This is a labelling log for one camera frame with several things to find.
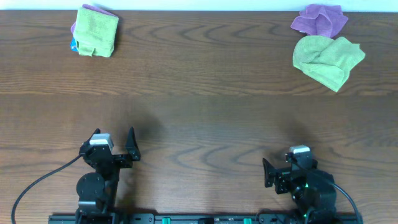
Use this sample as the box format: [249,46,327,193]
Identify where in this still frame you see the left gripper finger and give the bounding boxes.
[83,128,101,145]
[125,126,141,161]

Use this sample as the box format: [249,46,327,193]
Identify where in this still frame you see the green microfiber cloth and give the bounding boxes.
[292,35,366,92]

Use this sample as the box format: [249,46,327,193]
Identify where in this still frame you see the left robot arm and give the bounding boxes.
[76,128,141,223]

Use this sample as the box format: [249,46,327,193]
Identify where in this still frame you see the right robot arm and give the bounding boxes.
[262,151,336,223]

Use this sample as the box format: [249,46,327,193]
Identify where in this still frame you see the folded blue cloth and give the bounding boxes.
[70,38,78,52]

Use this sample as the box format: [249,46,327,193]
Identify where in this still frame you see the folded green cloth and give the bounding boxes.
[73,6,119,58]

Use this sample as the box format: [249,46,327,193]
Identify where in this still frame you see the folded purple cloth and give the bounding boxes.
[70,4,117,34]

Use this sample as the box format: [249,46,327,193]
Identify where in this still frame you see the crumpled purple cloth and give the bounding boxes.
[290,4,348,38]

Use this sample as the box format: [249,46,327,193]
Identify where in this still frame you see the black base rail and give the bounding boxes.
[48,213,357,224]

